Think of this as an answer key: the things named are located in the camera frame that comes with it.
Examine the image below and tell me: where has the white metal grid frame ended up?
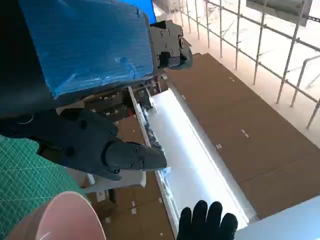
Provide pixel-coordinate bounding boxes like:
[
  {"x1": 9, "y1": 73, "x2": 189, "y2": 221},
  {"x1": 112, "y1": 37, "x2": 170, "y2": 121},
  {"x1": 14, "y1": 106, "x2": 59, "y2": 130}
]
[{"x1": 174, "y1": 0, "x2": 320, "y2": 130}]

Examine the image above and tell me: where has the pink bowl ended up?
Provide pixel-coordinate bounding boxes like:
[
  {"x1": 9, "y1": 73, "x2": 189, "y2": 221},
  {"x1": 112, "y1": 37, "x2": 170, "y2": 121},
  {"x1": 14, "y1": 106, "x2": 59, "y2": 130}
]
[{"x1": 4, "y1": 191, "x2": 107, "y2": 240}]

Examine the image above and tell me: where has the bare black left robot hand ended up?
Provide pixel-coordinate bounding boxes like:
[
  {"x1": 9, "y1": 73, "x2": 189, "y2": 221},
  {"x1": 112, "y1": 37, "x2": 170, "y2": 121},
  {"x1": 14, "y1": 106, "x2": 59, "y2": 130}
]
[{"x1": 0, "y1": 0, "x2": 195, "y2": 182}]

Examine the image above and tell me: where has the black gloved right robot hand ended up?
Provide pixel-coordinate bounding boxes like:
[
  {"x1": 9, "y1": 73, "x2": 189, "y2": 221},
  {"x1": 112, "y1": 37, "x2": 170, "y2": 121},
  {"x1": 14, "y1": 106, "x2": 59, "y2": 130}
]
[{"x1": 177, "y1": 199, "x2": 238, "y2": 240}]

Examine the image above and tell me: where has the green cutting mat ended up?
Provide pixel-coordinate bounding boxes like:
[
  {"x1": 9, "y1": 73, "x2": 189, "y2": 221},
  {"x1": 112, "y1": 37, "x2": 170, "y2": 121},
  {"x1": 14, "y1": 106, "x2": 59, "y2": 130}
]
[{"x1": 0, "y1": 134, "x2": 85, "y2": 233}]

